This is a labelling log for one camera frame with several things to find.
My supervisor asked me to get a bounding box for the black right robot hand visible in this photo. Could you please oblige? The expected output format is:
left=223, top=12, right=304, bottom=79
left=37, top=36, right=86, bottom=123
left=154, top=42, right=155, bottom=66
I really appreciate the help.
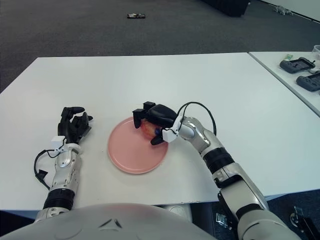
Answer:
left=132, top=101, right=179, bottom=146

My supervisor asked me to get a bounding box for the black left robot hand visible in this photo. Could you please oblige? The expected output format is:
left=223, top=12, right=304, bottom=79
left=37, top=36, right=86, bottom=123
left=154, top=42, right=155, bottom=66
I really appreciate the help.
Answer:
left=57, top=106, right=95, bottom=145

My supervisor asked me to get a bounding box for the pink round plate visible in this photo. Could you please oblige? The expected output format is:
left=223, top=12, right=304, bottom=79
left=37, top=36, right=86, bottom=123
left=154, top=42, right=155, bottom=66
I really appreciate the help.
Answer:
left=107, top=116, right=169, bottom=175

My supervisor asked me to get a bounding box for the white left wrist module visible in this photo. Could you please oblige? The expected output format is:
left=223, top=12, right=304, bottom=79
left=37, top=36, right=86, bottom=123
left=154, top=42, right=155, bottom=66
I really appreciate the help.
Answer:
left=51, top=136, right=66, bottom=153

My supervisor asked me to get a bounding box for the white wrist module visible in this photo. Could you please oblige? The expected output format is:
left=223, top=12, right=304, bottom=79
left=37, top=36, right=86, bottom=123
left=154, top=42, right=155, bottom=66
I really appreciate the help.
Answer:
left=161, top=115, right=187, bottom=144
left=51, top=136, right=66, bottom=153

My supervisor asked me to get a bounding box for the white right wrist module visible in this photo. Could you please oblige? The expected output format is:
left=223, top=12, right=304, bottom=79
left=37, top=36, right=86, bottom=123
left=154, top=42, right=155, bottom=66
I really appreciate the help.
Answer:
left=161, top=115, right=187, bottom=144

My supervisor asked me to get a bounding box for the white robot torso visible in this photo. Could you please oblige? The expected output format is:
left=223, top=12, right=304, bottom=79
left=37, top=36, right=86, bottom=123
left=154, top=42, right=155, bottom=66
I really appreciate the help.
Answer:
left=0, top=202, right=216, bottom=240

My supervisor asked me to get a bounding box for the black box on floor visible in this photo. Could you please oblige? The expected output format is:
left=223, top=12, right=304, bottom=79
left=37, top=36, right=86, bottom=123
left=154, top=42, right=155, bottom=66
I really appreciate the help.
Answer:
left=199, top=0, right=251, bottom=18

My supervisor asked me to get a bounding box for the dark grey handheld controller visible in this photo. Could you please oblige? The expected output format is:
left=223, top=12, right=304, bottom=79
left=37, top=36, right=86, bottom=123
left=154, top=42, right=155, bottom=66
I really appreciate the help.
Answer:
left=279, top=57, right=316, bottom=74
left=296, top=71, right=320, bottom=92

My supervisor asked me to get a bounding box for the small grey robot dog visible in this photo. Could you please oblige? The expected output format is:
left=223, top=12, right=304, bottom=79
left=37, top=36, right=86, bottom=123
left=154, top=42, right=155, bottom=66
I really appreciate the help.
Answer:
left=272, top=5, right=294, bottom=16

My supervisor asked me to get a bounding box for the black stand with caster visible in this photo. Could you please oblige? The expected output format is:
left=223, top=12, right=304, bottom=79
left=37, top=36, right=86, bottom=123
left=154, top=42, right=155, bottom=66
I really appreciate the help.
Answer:
left=289, top=206, right=320, bottom=240

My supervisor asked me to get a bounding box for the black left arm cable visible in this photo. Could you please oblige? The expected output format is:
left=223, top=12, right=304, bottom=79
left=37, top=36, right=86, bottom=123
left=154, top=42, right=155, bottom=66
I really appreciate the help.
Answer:
left=33, top=149, right=57, bottom=191

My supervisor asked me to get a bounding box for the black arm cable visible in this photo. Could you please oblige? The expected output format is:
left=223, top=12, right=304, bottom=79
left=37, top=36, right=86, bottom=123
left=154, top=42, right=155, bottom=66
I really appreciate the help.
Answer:
left=177, top=101, right=217, bottom=137
left=33, top=149, right=57, bottom=191

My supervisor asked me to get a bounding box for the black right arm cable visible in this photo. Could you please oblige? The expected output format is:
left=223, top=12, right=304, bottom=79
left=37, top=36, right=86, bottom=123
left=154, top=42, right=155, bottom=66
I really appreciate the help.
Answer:
left=177, top=101, right=217, bottom=137

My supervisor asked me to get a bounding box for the metal bracket on black base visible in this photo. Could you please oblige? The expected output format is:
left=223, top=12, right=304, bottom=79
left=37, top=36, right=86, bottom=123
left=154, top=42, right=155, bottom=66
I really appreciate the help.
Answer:
left=215, top=212, right=233, bottom=230

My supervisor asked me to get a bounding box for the white table frame beam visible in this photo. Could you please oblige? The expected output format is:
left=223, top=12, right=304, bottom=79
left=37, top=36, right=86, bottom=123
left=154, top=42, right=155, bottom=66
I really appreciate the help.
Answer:
left=264, top=190, right=305, bottom=202

